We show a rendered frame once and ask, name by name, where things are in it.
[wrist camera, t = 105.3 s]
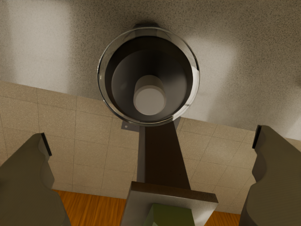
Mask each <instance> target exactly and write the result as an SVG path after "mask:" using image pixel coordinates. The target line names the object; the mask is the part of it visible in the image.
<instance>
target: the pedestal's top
mask: <svg viewBox="0 0 301 226"><path fill-rule="evenodd" d="M153 203H155V204H163V205H169V206H175V207H180V208H186V209H191V210H192V214H193V219H194V223H195V226H204V225H205V223H206V222H207V220H208V219H209V217H210V216H211V214H212V213H213V211H214V210H215V208H216V207H217V205H218V204H219V202H218V200H217V197H216V195H215V194H214V193H208V192H202V191H194V190H188V189H182V188H175V187H167V186H161V185H155V184H149V183H141V182H135V181H132V182H131V184H130V188H129V192H128V195H127V199H126V203H125V206H124V210H123V213H122V217H121V220H120V224H119V226H143V225H144V222H145V220H146V218H147V216H148V213H149V211H150V209H151V207H152V205H153Z"/></svg>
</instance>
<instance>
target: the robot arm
mask: <svg viewBox="0 0 301 226"><path fill-rule="evenodd" d="M252 148H253V149H254V150H255V152H256V154H257V158H256V161H255V164H254V167H253V169H252V175H253V176H254V178H255V181H256V183H255V184H253V185H251V187H250V189H249V192H248V195H247V197H246V200H245V204H244V206H243V209H242V212H241V217H240V221H239V226H301V152H300V151H299V150H298V149H296V148H295V147H294V146H293V145H291V144H290V143H289V142H288V141H287V140H286V139H284V138H283V137H282V136H281V135H279V134H278V133H277V132H276V131H274V130H273V129H272V128H271V127H269V126H266V125H258V126H257V129H256V133H255V137H254V142H253V146H252ZM50 156H52V153H51V150H50V147H49V144H48V142H47V138H46V136H45V133H44V132H43V133H36V134H34V135H32V136H31V137H30V138H29V139H28V140H27V141H26V142H25V143H24V144H23V145H22V146H21V147H20V148H19V149H18V150H17V151H16V152H15V153H14V154H13V155H12V156H11V157H10V158H8V159H7V160H6V161H5V162H4V163H3V164H2V166H1V167H0V226H71V223H70V220H69V217H68V215H67V213H66V210H65V207H64V205H63V203H62V200H61V198H60V195H59V193H58V192H56V191H53V190H52V185H53V183H54V181H55V179H54V176H53V174H52V171H51V168H50V166H49V163H48V160H49V158H50Z"/></svg>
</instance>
